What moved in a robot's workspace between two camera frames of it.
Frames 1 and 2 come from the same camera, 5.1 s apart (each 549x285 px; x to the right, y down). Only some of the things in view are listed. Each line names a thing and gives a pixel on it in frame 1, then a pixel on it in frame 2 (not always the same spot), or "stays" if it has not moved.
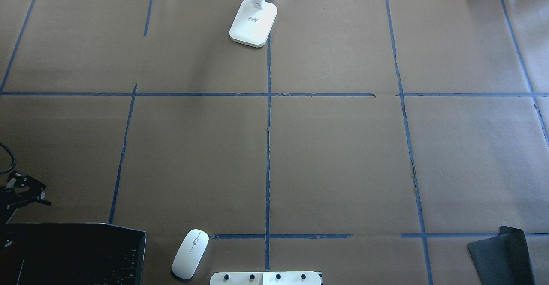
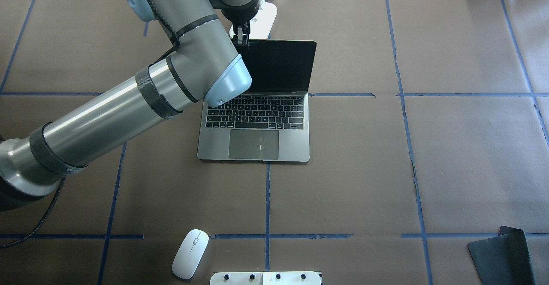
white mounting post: x=266 y=278 stays
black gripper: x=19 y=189 → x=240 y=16
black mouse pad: x=503 y=259 stays
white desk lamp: x=253 y=24 stays
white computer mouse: x=190 y=254 stays
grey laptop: x=71 y=253 → x=270 y=122
